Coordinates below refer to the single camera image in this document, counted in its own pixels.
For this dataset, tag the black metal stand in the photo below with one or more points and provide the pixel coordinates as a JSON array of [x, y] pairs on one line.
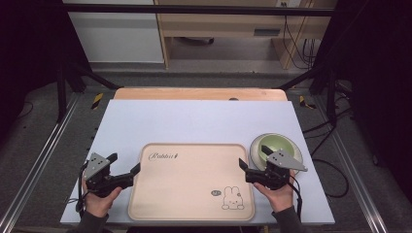
[[330, 93], [61, 90]]

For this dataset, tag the black curtain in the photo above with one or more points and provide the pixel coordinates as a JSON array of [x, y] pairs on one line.
[[379, 81], [29, 48]]

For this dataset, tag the beige tray with rabbit print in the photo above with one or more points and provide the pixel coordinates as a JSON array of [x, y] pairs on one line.
[[191, 183]]

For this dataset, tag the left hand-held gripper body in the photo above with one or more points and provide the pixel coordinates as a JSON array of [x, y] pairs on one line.
[[97, 176]]

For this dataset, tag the person's right hand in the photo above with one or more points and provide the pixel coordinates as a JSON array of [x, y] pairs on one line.
[[279, 195]]

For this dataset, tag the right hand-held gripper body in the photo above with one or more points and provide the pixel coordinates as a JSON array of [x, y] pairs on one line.
[[275, 173]]

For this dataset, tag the yellow black tape strip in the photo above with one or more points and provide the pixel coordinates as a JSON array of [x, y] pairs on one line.
[[96, 101], [304, 102]]

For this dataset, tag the white cabinet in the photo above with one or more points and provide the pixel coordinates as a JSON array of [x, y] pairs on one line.
[[116, 35]]

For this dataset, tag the wooden desk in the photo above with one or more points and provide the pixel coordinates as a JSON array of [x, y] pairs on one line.
[[226, 22]]

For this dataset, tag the wooden table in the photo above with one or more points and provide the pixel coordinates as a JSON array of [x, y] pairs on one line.
[[194, 94]]

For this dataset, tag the black horizontal bar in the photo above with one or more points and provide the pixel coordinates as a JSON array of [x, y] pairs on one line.
[[194, 9]]

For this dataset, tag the aluminium rail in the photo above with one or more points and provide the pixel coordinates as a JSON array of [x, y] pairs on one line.
[[42, 152], [353, 171]]

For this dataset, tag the green round bowl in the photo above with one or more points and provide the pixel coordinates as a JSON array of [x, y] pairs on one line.
[[256, 157]]

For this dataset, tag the person's left hand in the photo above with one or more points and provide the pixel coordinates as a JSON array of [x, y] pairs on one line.
[[97, 202]]

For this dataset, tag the white table cover board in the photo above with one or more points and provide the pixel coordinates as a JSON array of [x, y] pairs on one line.
[[194, 121]]

